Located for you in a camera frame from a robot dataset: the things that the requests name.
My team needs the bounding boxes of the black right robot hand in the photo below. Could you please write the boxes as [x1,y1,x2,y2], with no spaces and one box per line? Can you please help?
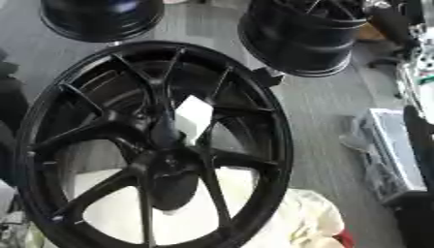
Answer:
[401,105,434,192]

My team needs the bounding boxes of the black wheel rim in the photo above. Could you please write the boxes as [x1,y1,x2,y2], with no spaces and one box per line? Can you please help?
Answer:
[237,0,370,78]
[37,0,167,44]

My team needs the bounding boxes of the white pin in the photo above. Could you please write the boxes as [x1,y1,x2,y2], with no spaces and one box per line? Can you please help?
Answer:
[172,94,217,147]

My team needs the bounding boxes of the large black spoked wheel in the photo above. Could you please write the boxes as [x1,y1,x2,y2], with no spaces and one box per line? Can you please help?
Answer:
[14,40,295,248]

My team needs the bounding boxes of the red object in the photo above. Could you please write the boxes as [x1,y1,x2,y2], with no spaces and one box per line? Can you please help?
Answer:
[332,230,357,248]

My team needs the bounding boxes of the tan cardboard box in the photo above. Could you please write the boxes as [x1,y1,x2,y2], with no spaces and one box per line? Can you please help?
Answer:
[354,22,388,42]

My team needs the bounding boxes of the black office chair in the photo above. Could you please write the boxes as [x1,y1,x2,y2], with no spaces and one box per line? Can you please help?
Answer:
[360,0,427,70]

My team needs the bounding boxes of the white crumpled cloth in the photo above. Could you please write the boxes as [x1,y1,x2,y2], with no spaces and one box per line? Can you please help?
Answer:
[59,168,348,248]

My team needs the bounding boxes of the small black block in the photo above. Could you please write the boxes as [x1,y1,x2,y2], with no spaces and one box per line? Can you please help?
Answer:
[251,66,287,88]

